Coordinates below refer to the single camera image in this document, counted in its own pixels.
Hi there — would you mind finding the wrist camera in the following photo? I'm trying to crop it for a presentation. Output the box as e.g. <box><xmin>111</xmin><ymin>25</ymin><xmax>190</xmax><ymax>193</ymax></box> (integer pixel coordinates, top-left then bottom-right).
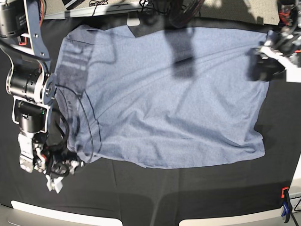
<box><xmin>286</xmin><ymin>65</ymin><xmax>301</xmax><ymax>83</ymax></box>
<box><xmin>46</xmin><ymin>175</ymin><xmax>63</xmax><ymax>194</ymax></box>

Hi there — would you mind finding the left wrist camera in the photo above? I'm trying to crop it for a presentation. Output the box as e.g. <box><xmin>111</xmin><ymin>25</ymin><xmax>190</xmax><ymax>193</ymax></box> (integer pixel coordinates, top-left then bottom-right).
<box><xmin>286</xmin><ymin>65</ymin><xmax>301</xmax><ymax>83</ymax></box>

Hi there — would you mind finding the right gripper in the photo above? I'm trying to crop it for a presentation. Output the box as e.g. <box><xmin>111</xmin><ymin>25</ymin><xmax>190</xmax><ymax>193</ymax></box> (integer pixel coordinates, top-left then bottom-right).
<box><xmin>44</xmin><ymin>153</ymin><xmax>85</xmax><ymax>178</ymax></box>

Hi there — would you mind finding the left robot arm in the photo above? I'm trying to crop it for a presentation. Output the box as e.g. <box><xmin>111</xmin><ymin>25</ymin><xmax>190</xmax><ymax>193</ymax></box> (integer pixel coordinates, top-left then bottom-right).
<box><xmin>251</xmin><ymin>0</ymin><xmax>301</xmax><ymax>83</ymax></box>

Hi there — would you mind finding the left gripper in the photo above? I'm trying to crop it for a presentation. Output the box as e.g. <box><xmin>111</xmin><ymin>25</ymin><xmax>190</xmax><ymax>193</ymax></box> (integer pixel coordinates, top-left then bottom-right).
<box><xmin>247</xmin><ymin>40</ymin><xmax>301</xmax><ymax>81</ymax></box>

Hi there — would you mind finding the white camera mount foot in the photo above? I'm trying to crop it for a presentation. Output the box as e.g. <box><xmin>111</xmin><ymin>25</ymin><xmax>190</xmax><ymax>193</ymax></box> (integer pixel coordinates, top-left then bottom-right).
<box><xmin>127</xmin><ymin>11</ymin><xmax>141</xmax><ymax>27</ymax></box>

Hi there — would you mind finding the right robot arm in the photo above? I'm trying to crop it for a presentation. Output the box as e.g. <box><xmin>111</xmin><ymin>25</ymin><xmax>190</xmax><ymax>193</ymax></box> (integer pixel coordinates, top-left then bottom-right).
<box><xmin>0</xmin><ymin>0</ymin><xmax>83</xmax><ymax>191</ymax></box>

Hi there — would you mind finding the blue-grey t-shirt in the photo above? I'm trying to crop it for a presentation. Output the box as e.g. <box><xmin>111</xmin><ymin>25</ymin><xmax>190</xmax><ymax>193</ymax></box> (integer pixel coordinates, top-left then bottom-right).
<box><xmin>55</xmin><ymin>25</ymin><xmax>270</xmax><ymax>169</ymax></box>

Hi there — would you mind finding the red-black braided cable bundle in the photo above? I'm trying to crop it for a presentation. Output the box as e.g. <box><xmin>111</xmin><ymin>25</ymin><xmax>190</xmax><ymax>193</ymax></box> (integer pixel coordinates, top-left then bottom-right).
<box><xmin>169</xmin><ymin>0</ymin><xmax>205</xmax><ymax>26</ymax></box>

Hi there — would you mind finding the red-blue clamp near right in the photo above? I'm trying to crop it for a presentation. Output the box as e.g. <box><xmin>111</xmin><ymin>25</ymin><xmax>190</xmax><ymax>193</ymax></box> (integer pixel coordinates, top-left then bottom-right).
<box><xmin>281</xmin><ymin>187</ymin><xmax>292</xmax><ymax>224</ymax></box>

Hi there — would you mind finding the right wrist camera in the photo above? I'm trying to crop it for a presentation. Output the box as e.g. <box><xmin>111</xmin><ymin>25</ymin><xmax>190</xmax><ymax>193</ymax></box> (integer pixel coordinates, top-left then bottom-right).
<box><xmin>46</xmin><ymin>175</ymin><xmax>63</xmax><ymax>194</ymax></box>

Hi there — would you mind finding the red-black clamp far left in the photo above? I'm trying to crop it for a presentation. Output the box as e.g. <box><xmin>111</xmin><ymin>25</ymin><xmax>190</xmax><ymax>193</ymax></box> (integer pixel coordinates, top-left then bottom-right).
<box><xmin>17</xmin><ymin>36</ymin><xmax>27</xmax><ymax>46</ymax></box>

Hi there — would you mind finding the aluminium frame rail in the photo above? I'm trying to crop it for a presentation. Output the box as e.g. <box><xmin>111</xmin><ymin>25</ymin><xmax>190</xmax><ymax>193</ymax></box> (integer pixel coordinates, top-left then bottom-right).
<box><xmin>45</xmin><ymin>1</ymin><xmax>142</xmax><ymax>20</ymax></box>

